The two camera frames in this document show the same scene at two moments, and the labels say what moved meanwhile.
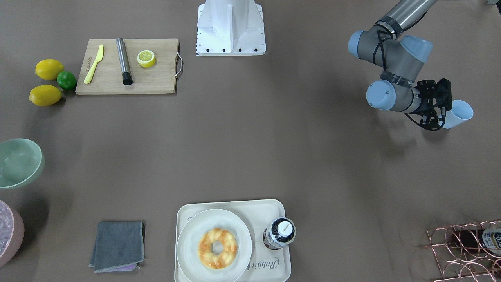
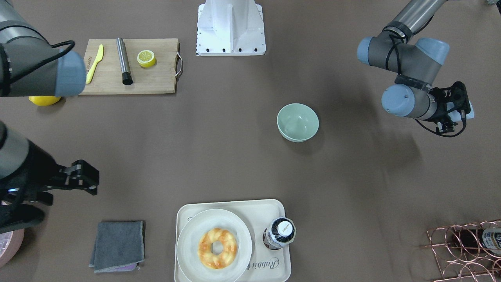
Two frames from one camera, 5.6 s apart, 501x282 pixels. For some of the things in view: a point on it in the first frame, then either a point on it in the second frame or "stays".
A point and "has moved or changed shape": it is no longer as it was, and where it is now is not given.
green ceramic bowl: (21, 162) has moved or changed shape
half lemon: (146, 58) stays
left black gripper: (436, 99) to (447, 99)
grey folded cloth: (119, 246) stays
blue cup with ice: (460, 112) stays
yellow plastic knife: (88, 78) stays
